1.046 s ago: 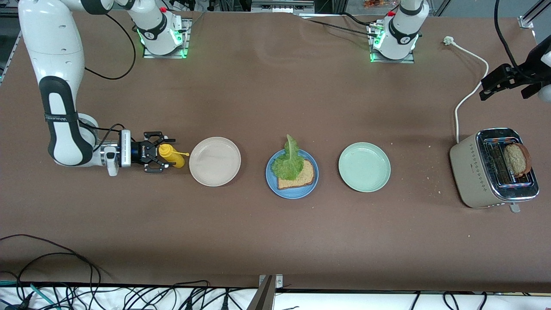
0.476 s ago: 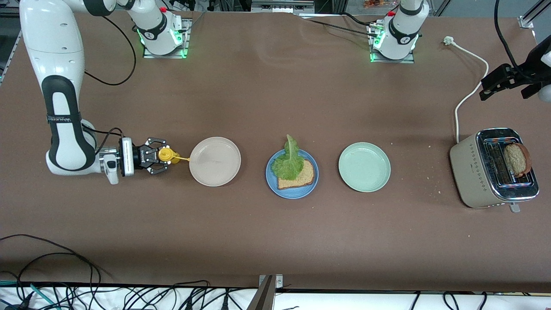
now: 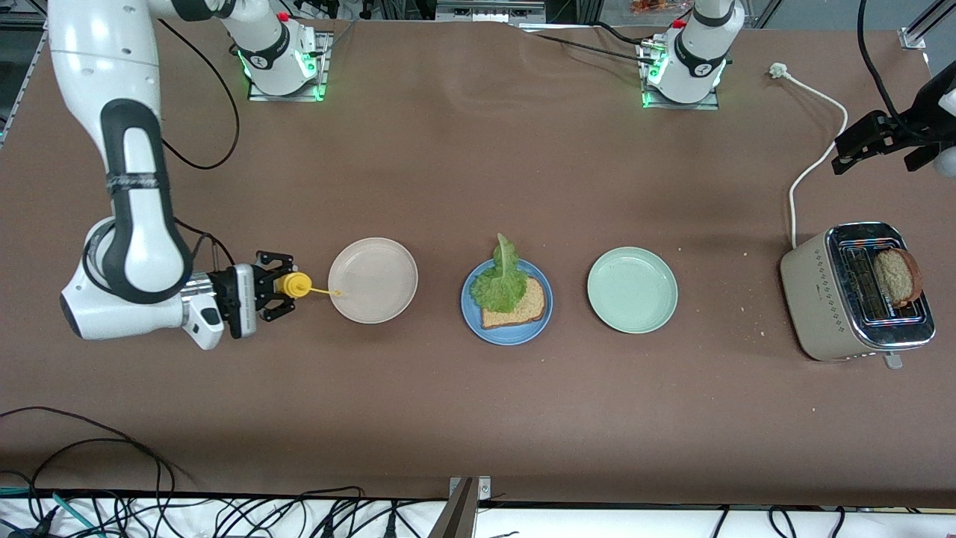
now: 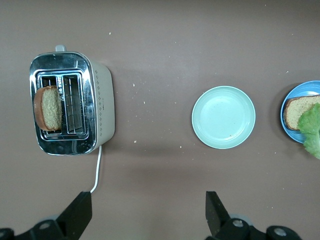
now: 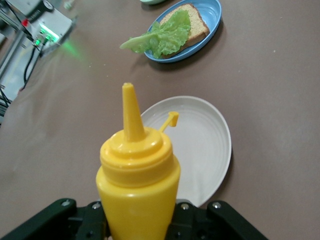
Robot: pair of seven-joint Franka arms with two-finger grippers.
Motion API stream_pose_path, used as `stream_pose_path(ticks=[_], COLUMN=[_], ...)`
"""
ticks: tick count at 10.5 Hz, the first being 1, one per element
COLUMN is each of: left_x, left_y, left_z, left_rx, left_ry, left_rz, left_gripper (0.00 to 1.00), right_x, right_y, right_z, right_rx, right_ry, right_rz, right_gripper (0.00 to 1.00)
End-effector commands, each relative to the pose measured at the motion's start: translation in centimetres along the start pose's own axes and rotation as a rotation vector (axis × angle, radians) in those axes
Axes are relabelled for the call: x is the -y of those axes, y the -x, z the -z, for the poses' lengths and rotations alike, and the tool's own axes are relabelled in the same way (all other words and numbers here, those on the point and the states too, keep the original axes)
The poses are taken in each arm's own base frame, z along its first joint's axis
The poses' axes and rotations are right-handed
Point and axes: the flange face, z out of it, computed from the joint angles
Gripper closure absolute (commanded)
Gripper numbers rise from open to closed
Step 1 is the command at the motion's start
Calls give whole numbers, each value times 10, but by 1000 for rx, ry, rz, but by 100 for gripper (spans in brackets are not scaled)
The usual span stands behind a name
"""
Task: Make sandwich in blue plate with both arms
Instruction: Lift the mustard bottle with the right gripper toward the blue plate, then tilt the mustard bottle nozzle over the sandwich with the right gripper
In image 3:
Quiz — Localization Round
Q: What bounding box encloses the yellow mustard squeeze bottle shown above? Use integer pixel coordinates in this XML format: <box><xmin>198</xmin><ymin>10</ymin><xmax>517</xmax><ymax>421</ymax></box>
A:
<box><xmin>273</xmin><ymin>272</ymin><xmax>342</xmax><ymax>300</ymax></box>

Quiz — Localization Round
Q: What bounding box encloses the brown bread slice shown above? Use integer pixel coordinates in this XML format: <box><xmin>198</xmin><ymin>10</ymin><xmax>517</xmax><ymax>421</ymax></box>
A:
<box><xmin>482</xmin><ymin>276</ymin><xmax>548</xmax><ymax>330</ymax></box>
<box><xmin>873</xmin><ymin>248</ymin><xmax>924</xmax><ymax>309</ymax></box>

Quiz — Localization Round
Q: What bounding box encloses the green lettuce leaf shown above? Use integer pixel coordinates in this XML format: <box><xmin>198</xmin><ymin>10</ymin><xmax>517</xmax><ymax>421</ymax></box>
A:
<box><xmin>469</xmin><ymin>232</ymin><xmax>530</xmax><ymax>314</ymax></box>

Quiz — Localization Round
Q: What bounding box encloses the beige round plate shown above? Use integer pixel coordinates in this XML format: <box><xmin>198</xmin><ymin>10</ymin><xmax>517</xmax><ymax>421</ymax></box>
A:
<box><xmin>328</xmin><ymin>237</ymin><xmax>419</xmax><ymax>325</ymax></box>

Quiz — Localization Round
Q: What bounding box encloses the blue round plate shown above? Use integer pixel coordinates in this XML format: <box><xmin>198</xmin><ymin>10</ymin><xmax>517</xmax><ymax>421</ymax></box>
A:
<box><xmin>461</xmin><ymin>257</ymin><xmax>554</xmax><ymax>346</ymax></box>

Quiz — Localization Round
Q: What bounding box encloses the green round plate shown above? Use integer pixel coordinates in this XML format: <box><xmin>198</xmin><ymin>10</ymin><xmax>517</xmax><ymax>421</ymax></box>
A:
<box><xmin>587</xmin><ymin>247</ymin><xmax>679</xmax><ymax>334</ymax></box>

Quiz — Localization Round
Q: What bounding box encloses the beige chrome toaster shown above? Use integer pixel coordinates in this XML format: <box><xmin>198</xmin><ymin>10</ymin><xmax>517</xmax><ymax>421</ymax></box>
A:
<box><xmin>780</xmin><ymin>221</ymin><xmax>937</xmax><ymax>370</ymax></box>

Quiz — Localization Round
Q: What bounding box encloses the grey power strip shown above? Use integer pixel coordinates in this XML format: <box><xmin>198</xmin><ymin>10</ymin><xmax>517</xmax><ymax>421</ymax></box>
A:
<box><xmin>435</xmin><ymin>0</ymin><xmax>547</xmax><ymax>23</ymax></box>

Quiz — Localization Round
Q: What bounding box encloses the aluminium frame profile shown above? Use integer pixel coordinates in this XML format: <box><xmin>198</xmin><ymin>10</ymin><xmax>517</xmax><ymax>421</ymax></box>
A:
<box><xmin>900</xmin><ymin>0</ymin><xmax>956</xmax><ymax>52</ymax></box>

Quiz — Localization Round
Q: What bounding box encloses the white toaster power cord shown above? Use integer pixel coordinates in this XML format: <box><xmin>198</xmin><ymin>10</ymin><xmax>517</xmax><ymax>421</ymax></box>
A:
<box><xmin>769</xmin><ymin>63</ymin><xmax>849</xmax><ymax>250</ymax></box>

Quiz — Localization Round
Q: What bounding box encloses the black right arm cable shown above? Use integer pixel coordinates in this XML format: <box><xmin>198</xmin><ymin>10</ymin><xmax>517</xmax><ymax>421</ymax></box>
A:
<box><xmin>82</xmin><ymin>15</ymin><xmax>240</xmax><ymax>300</ymax></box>

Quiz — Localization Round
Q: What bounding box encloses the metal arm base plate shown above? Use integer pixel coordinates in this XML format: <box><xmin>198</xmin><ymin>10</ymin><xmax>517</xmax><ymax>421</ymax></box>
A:
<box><xmin>248</xmin><ymin>31</ymin><xmax>330</xmax><ymax>102</ymax></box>
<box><xmin>639</xmin><ymin>41</ymin><xmax>721</xmax><ymax>111</ymax></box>

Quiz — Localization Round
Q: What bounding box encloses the small black cable loop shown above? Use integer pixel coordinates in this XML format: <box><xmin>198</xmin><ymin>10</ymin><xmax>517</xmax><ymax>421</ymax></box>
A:
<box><xmin>28</xmin><ymin>438</ymin><xmax>164</xmax><ymax>524</ymax></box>

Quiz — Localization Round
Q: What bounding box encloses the large black cable loop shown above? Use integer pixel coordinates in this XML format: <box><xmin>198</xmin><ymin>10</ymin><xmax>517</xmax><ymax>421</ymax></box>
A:
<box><xmin>0</xmin><ymin>406</ymin><xmax>177</xmax><ymax>524</ymax></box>

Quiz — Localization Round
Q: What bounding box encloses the metal bracket with profile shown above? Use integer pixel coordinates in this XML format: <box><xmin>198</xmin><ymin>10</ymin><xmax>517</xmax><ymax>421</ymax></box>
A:
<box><xmin>428</xmin><ymin>476</ymin><xmax>494</xmax><ymax>538</ymax></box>

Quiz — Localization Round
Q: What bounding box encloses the thin black base cable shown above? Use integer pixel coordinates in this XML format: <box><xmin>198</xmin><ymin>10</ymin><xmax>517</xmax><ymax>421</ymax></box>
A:
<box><xmin>532</xmin><ymin>33</ymin><xmax>658</xmax><ymax>67</ymax></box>

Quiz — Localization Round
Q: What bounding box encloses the teal cable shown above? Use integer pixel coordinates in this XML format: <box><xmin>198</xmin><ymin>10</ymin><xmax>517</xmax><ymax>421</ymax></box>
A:
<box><xmin>51</xmin><ymin>492</ymin><xmax>99</xmax><ymax>536</ymax></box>

